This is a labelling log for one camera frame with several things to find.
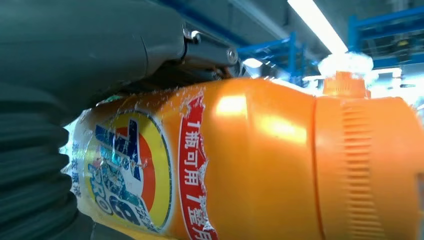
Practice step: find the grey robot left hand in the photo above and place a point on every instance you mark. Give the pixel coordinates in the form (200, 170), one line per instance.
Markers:
(82, 49)

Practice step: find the orange detergent bottle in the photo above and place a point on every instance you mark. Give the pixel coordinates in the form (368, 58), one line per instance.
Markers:
(344, 84)
(265, 165)

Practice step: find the ceiling light strip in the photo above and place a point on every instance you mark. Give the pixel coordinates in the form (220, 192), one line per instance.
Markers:
(318, 24)

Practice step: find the blue shelf rack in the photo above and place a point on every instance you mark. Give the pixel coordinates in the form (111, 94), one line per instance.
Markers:
(381, 30)

